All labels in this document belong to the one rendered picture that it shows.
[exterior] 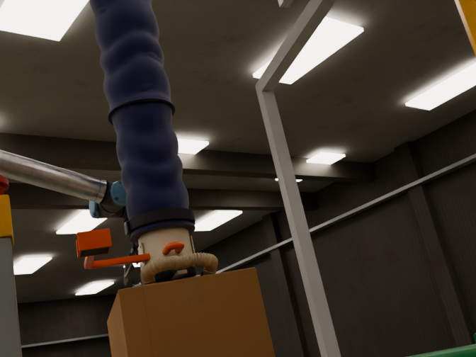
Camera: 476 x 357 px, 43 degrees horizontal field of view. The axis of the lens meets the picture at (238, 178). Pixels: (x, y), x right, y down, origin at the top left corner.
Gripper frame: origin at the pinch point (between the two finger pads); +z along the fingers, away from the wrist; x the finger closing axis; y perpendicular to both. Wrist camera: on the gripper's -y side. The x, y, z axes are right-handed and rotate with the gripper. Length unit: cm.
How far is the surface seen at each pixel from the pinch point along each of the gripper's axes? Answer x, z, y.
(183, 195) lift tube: 9, -18, 49
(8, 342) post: -46, 30, 138
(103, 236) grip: -22, -1, 76
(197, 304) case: 1, 21, 70
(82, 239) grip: -28, -1, 76
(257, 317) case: 17, 27, 70
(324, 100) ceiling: 361, -289, -433
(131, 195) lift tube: -8, -21, 47
